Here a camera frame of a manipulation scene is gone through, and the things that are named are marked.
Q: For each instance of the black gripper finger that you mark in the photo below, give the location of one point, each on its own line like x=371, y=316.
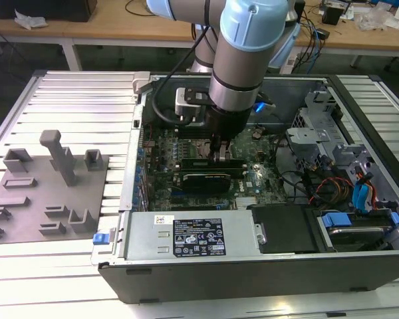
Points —
x=215, y=149
x=224, y=151

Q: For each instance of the green RAM stick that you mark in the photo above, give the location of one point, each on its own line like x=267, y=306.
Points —
x=196, y=163

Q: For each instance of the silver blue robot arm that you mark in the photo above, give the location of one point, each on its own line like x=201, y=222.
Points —
x=239, y=50

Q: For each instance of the black RAM slot bank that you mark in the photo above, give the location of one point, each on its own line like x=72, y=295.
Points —
x=209, y=169
x=193, y=134

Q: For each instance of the silver CPU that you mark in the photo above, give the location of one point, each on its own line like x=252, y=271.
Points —
x=204, y=149

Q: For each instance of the round coin battery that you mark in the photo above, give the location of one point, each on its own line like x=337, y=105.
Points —
x=257, y=133

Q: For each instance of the black graphics card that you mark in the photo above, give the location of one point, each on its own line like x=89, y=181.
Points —
x=206, y=182

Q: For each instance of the green motherboard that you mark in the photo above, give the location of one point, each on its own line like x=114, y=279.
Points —
x=252, y=186

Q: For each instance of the silver drive cage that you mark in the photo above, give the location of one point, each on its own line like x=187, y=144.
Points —
x=306, y=139

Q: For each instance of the white case clip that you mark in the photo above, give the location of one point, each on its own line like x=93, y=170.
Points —
x=140, y=81

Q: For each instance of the black plastic shroud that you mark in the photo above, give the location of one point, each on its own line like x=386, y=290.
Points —
x=286, y=229

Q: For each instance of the silver power supply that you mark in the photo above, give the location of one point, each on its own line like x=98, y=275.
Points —
x=146, y=239

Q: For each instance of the hard disk in blue carrier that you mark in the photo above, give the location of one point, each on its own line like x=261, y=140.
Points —
x=336, y=220

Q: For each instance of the black open PC case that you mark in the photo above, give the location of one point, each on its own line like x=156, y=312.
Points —
x=219, y=282

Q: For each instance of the blue case latch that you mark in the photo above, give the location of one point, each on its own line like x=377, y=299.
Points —
x=99, y=239

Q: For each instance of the small black box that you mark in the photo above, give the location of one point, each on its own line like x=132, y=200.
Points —
x=332, y=15

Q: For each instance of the grey parts rack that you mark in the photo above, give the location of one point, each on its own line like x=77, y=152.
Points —
x=53, y=186

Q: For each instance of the wooden workbench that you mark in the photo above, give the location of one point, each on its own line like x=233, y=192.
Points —
x=86, y=28

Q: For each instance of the clear plastic bags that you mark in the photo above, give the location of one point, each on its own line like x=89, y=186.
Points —
x=375, y=18

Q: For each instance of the large black box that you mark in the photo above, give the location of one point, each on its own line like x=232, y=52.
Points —
x=43, y=10

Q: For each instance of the white crumpled paper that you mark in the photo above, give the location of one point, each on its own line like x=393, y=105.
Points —
x=30, y=20

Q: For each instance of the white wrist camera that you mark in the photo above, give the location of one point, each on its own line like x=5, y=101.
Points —
x=186, y=103

